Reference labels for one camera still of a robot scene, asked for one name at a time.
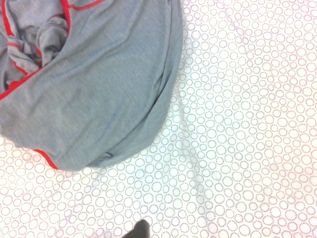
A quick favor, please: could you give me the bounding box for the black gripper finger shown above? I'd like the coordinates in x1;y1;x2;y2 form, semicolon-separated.
125;219;152;238

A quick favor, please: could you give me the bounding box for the white circle-patterned bed sheet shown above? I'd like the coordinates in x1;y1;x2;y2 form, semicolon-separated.
0;0;317;238

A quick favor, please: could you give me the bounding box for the grey shirt with red trim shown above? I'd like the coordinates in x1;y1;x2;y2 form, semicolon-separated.
0;0;184;171

